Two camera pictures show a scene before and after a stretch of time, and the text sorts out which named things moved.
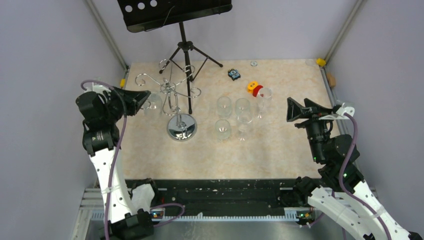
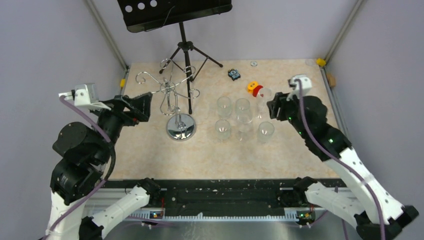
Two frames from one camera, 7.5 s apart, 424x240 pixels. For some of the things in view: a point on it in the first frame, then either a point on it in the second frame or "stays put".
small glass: [264, 94] stays put
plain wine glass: [153, 107] -> [265, 131]
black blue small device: [234, 74] stays put
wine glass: [222, 128] stays put
